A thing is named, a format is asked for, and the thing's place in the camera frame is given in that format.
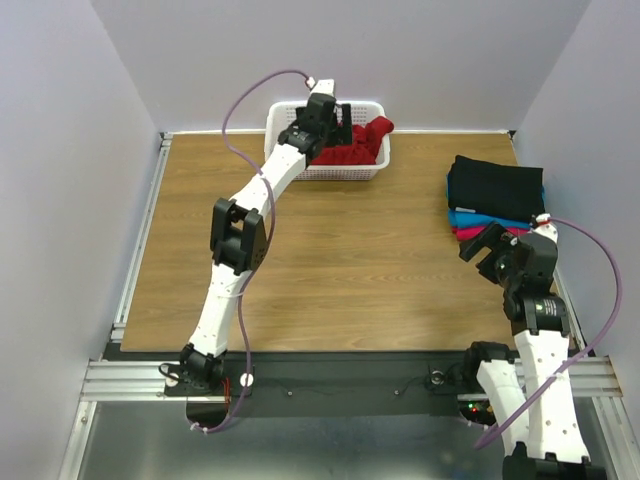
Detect red t shirt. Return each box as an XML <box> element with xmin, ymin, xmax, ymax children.
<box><xmin>311</xmin><ymin>116</ymin><xmax>394</xmax><ymax>166</ymax></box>

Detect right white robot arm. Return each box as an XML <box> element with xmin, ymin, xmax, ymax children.
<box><xmin>459</xmin><ymin>214</ymin><xmax>607</xmax><ymax>479</ymax></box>

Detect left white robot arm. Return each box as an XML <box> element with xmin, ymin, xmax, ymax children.
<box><xmin>159</xmin><ymin>80</ymin><xmax>337</xmax><ymax>397</ymax></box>

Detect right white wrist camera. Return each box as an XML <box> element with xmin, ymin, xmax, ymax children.
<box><xmin>531</xmin><ymin>213</ymin><xmax>558</xmax><ymax>244</ymax></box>

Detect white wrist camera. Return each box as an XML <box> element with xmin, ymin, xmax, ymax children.
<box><xmin>531</xmin><ymin>213</ymin><xmax>558</xmax><ymax>244</ymax></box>
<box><xmin>305</xmin><ymin>77</ymin><xmax>335</xmax><ymax>97</ymax></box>

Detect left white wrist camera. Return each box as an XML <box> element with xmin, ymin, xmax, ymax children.
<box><xmin>305</xmin><ymin>77</ymin><xmax>335</xmax><ymax>97</ymax></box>

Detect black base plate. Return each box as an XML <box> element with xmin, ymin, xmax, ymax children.
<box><xmin>102</xmin><ymin>349</ymin><xmax>524</xmax><ymax>419</ymax></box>

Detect aluminium frame rail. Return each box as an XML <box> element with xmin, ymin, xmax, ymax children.
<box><xmin>79</xmin><ymin>357</ymin><xmax>174</xmax><ymax>401</ymax></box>

